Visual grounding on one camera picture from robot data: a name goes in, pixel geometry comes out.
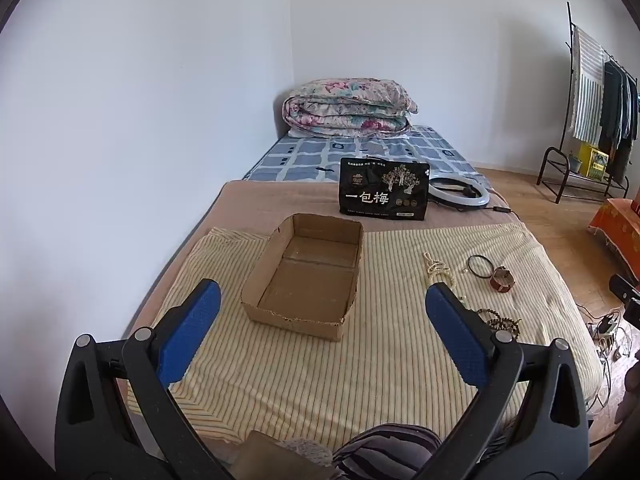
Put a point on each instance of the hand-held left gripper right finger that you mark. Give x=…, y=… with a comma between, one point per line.
x=455, y=330

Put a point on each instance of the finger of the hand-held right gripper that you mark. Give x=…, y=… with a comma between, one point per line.
x=622, y=287

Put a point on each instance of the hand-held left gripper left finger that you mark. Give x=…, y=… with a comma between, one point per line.
x=190, y=330

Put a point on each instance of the thin black bangle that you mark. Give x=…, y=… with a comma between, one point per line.
x=468, y=264

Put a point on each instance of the cardboard box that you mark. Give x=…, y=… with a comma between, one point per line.
x=310, y=280

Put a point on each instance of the orange covered box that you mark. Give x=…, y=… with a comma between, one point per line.
x=617, y=230

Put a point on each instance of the yellow striped cloth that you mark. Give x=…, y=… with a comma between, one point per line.
x=390, y=360

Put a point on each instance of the yellow box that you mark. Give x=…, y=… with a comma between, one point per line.
x=595, y=160

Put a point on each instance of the small grey pot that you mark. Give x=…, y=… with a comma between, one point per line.
x=574, y=162

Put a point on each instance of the person's striped trouser leg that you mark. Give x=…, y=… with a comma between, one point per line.
x=385, y=450

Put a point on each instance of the brown cloth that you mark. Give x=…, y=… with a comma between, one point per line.
x=270, y=455

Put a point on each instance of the black snack bag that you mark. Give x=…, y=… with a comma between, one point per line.
x=385, y=190

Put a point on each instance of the tan blanket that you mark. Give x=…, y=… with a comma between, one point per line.
x=280, y=200

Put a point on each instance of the dark hanging clothes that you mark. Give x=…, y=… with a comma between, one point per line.
x=612, y=110

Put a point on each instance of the striped hanging towel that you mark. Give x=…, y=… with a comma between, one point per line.
x=587, y=100

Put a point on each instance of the blue checkered bedsheet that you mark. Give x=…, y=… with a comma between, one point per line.
x=300, y=160

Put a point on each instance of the folded floral quilt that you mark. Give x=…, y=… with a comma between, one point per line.
x=345, y=105

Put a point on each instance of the black metal clothes rack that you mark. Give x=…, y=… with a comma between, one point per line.
x=569, y=15

